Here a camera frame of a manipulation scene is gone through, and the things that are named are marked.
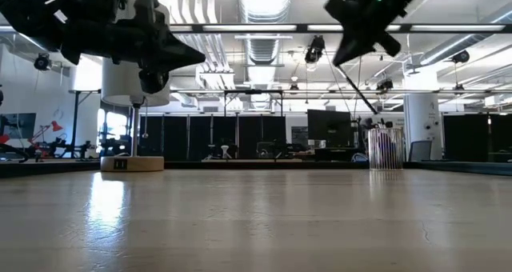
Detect silver ventilation duct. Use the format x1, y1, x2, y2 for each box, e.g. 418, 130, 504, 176
238, 0, 293, 65

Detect black aluminium table frame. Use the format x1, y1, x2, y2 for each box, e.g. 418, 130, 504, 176
0, 158, 512, 178

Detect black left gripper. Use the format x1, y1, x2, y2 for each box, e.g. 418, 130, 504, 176
119, 0, 206, 95

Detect pen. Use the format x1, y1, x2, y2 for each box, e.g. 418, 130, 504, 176
338, 65, 380, 116

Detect black ceiling camera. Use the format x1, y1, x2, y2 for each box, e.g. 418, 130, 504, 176
34, 52, 52, 71
451, 50, 471, 64

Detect black partition panels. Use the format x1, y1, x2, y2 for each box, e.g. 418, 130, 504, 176
138, 114, 287, 162
442, 114, 512, 163

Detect black computer monitor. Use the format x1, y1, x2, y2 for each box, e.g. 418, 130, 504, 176
306, 109, 355, 149

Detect black hanging camera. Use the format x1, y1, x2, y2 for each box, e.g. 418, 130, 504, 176
304, 34, 326, 65

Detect white cylindrical cup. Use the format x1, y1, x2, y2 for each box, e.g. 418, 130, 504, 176
99, 0, 172, 173

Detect red desk lamp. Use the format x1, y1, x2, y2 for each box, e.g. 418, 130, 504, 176
30, 119, 64, 146

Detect grey office chair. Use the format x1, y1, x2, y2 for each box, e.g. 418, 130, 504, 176
407, 139, 434, 162

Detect dark wall screen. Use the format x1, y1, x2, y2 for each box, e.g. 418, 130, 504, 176
0, 112, 37, 144

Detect black overhead frame beam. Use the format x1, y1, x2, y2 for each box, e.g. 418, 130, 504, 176
0, 22, 512, 34

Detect white round pillar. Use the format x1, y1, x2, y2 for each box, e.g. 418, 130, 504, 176
402, 94, 443, 162

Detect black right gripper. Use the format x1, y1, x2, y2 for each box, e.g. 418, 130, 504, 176
323, 0, 403, 66

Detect black metal stand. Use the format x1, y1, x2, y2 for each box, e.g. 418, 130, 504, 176
67, 89, 102, 159

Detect clear ribbed glass cup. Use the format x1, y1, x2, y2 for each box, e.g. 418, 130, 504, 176
366, 127, 404, 172

